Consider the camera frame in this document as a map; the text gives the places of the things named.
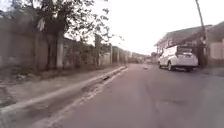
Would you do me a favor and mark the grey asphalt road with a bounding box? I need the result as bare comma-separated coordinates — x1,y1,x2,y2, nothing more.
33,63,224,128

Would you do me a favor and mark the concrete kerb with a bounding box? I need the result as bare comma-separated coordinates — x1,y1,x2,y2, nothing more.
0,65,129,116

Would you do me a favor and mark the tree with pale trunk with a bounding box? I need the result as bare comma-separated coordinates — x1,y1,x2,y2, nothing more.
9,0,114,71

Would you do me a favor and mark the white car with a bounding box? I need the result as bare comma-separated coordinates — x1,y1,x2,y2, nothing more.
157,44,200,73

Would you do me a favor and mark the building with sloped roof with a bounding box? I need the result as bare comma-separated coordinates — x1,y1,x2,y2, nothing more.
153,23,214,66

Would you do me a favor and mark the grey concrete sidewalk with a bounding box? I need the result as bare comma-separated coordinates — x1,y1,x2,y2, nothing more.
0,65,126,111

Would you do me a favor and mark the utility pole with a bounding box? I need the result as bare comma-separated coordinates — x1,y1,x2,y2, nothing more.
194,0,210,66

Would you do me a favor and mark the grey concrete wall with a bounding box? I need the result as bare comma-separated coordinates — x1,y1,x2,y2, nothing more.
0,16,133,73

